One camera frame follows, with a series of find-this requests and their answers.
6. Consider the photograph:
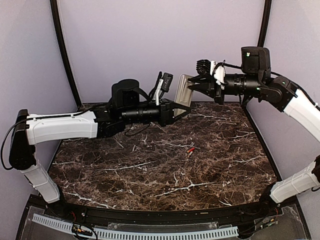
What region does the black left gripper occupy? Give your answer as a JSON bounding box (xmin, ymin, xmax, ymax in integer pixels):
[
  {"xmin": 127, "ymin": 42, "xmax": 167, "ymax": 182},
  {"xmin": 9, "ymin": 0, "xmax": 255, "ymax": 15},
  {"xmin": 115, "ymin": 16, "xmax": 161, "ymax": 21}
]
[{"xmin": 121, "ymin": 97, "xmax": 192, "ymax": 127}]

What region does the white remote control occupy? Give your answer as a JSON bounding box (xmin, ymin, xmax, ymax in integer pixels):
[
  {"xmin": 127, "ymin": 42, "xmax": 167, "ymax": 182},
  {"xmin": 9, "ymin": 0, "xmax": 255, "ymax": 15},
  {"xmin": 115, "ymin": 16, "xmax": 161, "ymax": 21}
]
[{"xmin": 174, "ymin": 74, "xmax": 194, "ymax": 107}]

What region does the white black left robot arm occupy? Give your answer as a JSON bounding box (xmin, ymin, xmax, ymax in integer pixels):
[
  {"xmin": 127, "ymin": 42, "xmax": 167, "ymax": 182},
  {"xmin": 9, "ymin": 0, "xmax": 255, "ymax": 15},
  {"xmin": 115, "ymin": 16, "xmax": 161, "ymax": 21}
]
[{"xmin": 7, "ymin": 78, "xmax": 193, "ymax": 218}]

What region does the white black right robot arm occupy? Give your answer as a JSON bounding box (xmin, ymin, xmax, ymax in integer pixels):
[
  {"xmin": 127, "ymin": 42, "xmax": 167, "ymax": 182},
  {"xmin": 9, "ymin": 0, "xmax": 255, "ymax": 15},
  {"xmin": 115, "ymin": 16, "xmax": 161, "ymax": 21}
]
[{"xmin": 188, "ymin": 46, "xmax": 320, "ymax": 217}]

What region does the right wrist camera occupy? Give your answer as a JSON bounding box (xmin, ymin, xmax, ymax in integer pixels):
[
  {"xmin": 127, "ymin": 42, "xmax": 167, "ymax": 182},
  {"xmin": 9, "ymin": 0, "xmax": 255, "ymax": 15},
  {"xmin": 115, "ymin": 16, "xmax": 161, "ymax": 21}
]
[{"xmin": 196, "ymin": 59, "xmax": 226, "ymax": 86}]

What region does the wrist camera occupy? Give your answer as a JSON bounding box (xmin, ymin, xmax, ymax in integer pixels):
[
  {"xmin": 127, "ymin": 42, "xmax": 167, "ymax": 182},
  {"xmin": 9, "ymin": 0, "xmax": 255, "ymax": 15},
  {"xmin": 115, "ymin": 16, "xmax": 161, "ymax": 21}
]
[
  {"xmin": 196, "ymin": 59, "xmax": 226, "ymax": 86},
  {"xmin": 149, "ymin": 71, "xmax": 173, "ymax": 106}
]

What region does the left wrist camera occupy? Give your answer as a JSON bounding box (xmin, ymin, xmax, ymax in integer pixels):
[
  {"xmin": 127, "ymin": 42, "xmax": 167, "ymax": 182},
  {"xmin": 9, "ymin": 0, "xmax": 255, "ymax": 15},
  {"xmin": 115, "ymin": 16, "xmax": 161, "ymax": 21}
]
[{"xmin": 149, "ymin": 71, "xmax": 173, "ymax": 106}]

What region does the black vertical frame post right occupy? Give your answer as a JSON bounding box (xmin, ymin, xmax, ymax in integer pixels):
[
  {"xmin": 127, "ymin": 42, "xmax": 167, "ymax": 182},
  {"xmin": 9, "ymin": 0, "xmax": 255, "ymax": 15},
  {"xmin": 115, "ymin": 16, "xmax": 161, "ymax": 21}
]
[{"xmin": 243, "ymin": 0, "xmax": 273, "ymax": 109}]

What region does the black vertical frame post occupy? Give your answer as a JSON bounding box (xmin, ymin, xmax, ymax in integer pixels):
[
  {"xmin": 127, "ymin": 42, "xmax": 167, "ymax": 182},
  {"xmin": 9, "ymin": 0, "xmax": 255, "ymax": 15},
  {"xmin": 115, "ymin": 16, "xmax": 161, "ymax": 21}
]
[
  {"xmin": 49, "ymin": 0, "xmax": 82, "ymax": 108},
  {"xmin": 243, "ymin": 0, "xmax": 273, "ymax": 109}
]

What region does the black front rail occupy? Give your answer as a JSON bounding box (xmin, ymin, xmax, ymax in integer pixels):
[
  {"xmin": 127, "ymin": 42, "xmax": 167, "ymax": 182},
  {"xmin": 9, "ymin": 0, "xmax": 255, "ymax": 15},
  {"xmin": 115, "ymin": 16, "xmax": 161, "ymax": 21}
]
[{"xmin": 27, "ymin": 193, "xmax": 298, "ymax": 227}]

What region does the white slotted cable duct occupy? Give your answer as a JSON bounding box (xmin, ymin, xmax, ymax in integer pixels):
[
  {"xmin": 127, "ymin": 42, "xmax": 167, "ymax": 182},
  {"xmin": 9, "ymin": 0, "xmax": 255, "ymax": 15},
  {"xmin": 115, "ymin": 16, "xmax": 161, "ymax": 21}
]
[{"xmin": 31, "ymin": 213, "xmax": 239, "ymax": 240}]

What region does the black vertical frame post left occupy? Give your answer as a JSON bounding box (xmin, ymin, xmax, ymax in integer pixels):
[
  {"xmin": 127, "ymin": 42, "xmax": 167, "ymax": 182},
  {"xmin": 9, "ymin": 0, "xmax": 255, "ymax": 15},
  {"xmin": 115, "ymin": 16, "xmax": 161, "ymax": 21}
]
[{"xmin": 49, "ymin": 0, "xmax": 82, "ymax": 108}]

